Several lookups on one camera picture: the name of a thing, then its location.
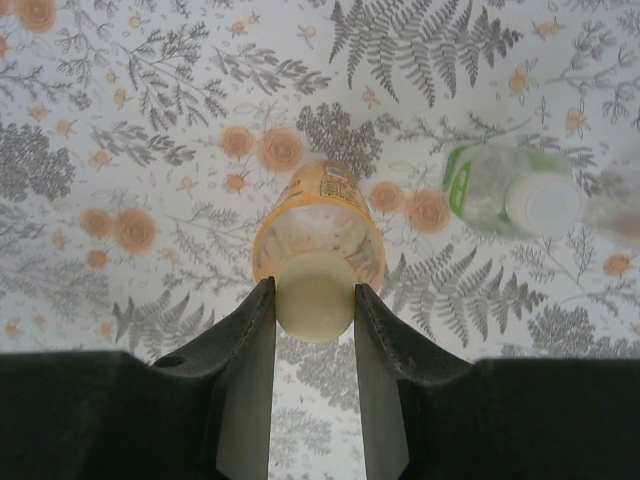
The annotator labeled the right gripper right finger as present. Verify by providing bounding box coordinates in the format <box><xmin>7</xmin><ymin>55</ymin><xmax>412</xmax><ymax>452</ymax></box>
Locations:
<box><xmin>353</xmin><ymin>282</ymin><xmax>477</xmax><ymax>480</ymax></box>

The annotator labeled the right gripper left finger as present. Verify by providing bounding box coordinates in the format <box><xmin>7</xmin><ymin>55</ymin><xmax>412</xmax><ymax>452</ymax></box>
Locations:
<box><xmin>149</xmin><ymin>276</ymin><xmax>278</xmax><ymax>480</ymax></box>

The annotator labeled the pale yellow bottle cap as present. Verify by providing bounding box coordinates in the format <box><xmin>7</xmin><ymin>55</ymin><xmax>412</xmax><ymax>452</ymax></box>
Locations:
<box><xmin>274</xmin><ymin>249</ymin><xmax>358</xmax><ymax>345</ymax></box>

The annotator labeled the yellow label plastic bottle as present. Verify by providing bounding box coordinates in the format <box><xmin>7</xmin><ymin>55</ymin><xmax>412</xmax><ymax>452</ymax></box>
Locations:
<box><xmin>250</xmin><ymin>159</ymin><xmax>387</xmax><ymax>301</ymax></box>

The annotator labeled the light green label bottle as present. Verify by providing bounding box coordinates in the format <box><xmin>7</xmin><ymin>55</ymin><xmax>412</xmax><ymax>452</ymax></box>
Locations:
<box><xmin>441</xmin><ymin>143</ymin><xmax>587</xmax><ymax>240</ymax></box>

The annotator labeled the white bottle cap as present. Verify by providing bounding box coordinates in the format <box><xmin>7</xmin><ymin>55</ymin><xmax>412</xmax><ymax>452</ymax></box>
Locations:
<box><xmin>503</xmin><ymin>178</ymin><xmax>585</xmax><ymax>240</ymax></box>

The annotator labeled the floral patterned table cover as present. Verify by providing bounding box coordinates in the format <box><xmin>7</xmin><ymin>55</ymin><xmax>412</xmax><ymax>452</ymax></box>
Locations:
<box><xmin>0</xmin><ymin>0</ymin><xmax>640</xmax><ymax>480</ymax></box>

